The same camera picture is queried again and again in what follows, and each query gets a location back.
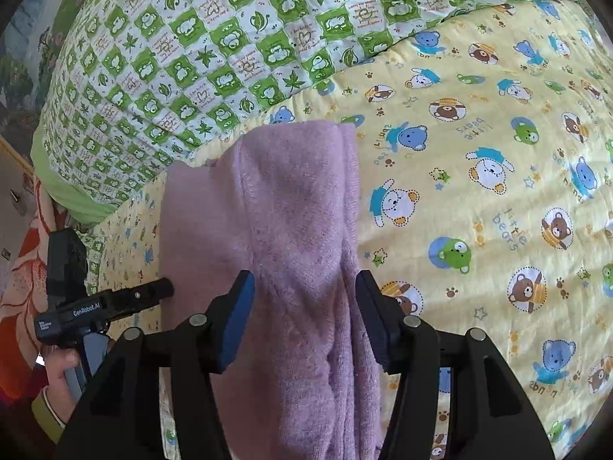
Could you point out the yellow bear print bedsheet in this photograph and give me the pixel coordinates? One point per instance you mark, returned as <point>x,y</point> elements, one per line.
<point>479,201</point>

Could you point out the flower print wall poster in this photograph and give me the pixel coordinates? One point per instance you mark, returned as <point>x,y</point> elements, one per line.
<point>28,57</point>

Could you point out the person's left hand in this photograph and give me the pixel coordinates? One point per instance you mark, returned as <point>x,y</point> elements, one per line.
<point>56,378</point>

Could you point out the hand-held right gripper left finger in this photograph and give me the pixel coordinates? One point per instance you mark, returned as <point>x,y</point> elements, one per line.
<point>237,326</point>

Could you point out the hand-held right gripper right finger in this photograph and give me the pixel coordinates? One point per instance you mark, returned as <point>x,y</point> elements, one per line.
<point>376,326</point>

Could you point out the purple knit sweater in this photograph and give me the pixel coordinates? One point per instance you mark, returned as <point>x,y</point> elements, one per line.
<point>287,201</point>

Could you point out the person's left forearm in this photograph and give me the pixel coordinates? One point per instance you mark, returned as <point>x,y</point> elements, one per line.
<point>45,414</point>

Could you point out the green checkered quilt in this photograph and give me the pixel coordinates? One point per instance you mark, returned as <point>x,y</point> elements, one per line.
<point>191,57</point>

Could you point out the red floral blanket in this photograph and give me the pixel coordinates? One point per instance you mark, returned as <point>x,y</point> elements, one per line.
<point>24,297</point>

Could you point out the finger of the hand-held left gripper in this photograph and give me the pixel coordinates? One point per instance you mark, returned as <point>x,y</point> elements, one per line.
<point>143,292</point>

